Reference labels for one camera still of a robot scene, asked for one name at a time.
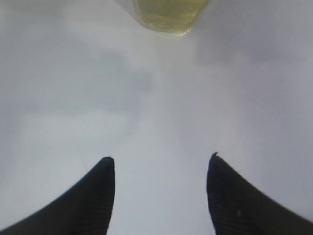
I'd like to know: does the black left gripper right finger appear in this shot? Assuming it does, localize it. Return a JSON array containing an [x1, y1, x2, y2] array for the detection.
[[206, 152, 313, 235]]

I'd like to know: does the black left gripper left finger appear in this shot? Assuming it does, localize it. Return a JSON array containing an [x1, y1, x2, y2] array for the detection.
[[0, 157, 115, 235]]

